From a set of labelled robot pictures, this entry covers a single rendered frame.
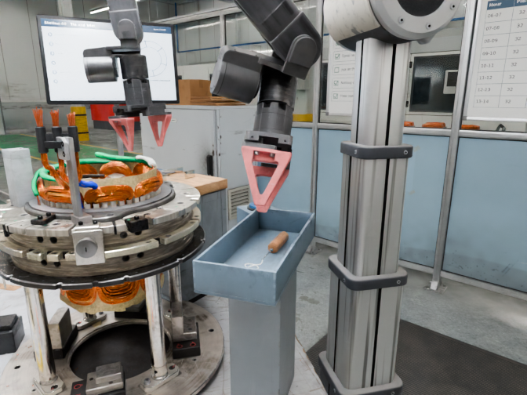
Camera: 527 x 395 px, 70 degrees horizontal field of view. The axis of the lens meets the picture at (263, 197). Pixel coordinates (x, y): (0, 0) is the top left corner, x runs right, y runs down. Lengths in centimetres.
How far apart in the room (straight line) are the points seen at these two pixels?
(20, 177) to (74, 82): 108
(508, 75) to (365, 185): 189
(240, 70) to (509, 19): 214
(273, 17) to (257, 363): 49
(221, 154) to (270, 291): 252
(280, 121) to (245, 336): 32
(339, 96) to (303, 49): 233
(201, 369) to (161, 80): 131
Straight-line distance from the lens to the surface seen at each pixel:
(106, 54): 92
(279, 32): 55
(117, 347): 86
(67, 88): 175
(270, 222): 69
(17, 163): 69
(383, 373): 93
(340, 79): 287
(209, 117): 292
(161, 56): 179
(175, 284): 82
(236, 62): 56
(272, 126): 55
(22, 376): 82
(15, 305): 111
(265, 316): 57
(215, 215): 94
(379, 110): 72
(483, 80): 256
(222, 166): 296
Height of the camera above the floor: 126
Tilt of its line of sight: 15 degrees down
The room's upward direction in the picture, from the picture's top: straight up
